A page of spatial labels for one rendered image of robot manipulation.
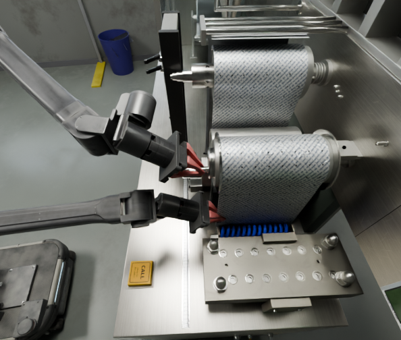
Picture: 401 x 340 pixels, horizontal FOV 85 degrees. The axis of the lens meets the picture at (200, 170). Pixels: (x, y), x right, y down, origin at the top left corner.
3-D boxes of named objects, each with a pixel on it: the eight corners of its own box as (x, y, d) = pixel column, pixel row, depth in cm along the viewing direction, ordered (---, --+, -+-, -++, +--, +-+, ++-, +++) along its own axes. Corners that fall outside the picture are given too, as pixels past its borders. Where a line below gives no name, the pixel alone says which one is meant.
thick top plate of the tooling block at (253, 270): (202, 245, 69) (202, 237, 64) (327, 239, 70) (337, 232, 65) (204, 304, 59) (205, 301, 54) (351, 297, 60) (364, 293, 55)
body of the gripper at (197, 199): (194, 235, 59) (169, 231, 56) (194, 202, 65) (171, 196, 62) (207, 226, 55) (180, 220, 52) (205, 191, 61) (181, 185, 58)
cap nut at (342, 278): (332, 272, 58) (341, 267, 55) (345, 271, 58) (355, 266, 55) (338, 287, 56) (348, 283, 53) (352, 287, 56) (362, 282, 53)
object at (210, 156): (207, 141, 53) (209, 162, 48) (215, 141, 53) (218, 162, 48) (206, 163, 58) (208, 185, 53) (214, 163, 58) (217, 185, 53)
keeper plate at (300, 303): (260, 304, 64) (270, 298, 55) (294, 303, 64) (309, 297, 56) (262, 314, 62) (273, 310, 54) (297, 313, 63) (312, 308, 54)
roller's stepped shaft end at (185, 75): (171, 79, 64) (170, 68, 61) (192, 78, 64) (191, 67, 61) (171, 84, 62) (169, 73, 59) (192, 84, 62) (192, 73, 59)
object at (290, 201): (215, 225, 68) (219, 193, 53) (290, 222, 68) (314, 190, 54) (215, 227, 67) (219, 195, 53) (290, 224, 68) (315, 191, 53)
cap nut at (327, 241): (318, 237, 64) (325, 231, 61) (331, 237, 64) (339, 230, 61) (323, 249, 62) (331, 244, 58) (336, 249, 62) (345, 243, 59)
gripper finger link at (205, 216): (219, 237, 63) (190, 233, 59) (217, 215, 67) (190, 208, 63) (233, 229, 58) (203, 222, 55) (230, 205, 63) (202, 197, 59)
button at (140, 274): (132, 263, 72) (130, 260, 70) (153, 262, 72) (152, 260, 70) (129, 287, 68) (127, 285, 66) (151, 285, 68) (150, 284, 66)
